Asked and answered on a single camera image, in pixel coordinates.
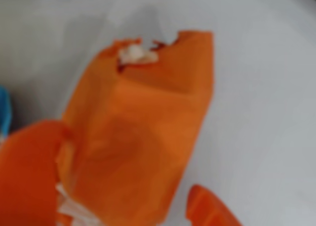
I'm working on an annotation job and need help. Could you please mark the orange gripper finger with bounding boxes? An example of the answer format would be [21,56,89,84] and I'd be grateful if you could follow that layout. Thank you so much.
[185,183,244,226]
[0,121,72,226]

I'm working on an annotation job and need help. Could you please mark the blue paper-wrapped rubbish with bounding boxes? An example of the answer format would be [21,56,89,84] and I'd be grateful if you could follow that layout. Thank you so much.
[0,85,13,137]

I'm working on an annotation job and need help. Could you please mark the orange paper-wrapped rubbish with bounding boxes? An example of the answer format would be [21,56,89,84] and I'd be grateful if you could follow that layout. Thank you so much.
[55,30,214,226]

